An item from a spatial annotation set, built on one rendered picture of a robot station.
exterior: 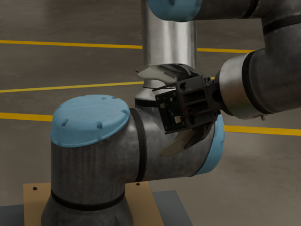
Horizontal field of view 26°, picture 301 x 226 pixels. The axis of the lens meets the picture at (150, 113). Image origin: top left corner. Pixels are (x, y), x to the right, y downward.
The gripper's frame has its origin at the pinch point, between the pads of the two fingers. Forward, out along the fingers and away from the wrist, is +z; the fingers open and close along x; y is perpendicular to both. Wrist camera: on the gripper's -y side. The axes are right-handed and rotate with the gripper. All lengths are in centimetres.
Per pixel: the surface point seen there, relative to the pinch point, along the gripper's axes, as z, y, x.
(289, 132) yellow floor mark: 149, -257, 40
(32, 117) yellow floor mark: 273, -166, -13
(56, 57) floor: 360, -267, -59
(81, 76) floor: 309, -245, -34
